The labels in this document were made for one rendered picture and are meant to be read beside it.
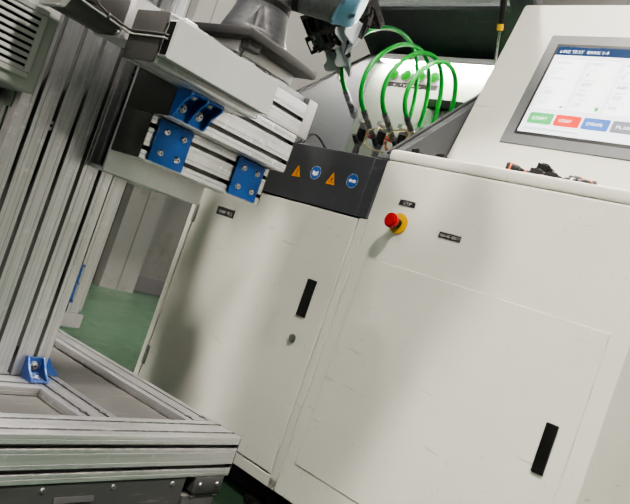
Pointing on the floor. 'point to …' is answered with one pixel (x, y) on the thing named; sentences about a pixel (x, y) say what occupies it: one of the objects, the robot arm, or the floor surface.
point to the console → (491, 323)
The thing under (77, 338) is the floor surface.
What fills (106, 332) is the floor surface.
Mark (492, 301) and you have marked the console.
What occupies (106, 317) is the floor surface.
